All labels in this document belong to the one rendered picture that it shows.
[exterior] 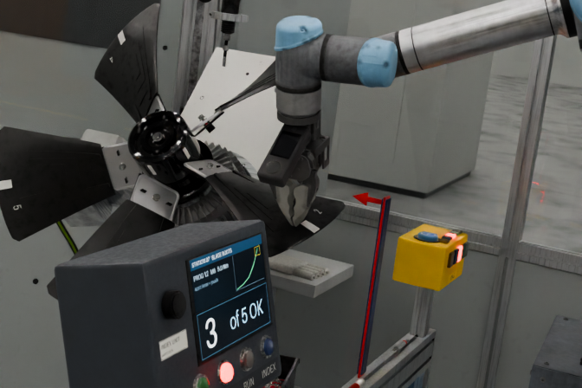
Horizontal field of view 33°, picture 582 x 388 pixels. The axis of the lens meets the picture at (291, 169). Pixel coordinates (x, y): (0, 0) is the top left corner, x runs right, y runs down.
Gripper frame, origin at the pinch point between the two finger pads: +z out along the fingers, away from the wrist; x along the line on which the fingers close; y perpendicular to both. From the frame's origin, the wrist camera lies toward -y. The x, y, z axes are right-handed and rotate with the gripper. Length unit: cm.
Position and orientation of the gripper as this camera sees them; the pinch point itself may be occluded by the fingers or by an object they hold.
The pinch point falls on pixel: (293, 221)
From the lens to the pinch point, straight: 171.6
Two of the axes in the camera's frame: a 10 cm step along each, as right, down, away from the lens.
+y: 4.5, -4.0, 8.0
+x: -9.0, -2.0, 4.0
